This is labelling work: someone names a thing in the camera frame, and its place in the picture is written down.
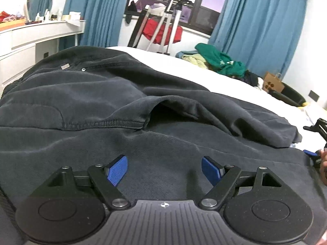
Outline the dark grey hooded sweatshirt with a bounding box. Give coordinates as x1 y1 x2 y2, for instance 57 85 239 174
1 47 326 244

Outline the person's right hand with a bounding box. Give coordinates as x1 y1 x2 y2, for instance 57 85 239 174
319 149 327 186

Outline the black chair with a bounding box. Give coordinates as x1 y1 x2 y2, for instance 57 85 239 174
268 83 306 107

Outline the green garment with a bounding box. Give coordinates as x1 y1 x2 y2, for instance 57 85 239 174
195 43 246 77

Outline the teal curtain right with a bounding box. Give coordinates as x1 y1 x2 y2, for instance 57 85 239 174
208 0 308 77

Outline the teal curtain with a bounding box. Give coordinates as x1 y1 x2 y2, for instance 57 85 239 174
63 0 127 48
208 0 308 77

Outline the pale yellow garment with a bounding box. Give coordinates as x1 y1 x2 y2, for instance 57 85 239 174
182 54 209 70

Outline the white drawer desk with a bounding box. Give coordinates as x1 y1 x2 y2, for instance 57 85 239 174
1 20 86 90

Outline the white tripod stand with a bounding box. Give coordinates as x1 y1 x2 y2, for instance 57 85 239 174
128 0 191 55

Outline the teal curtain left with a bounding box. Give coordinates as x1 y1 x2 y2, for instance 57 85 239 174
63 0 127 48

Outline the black wall socket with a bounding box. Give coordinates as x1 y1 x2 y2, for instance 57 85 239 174
308 90 320 102

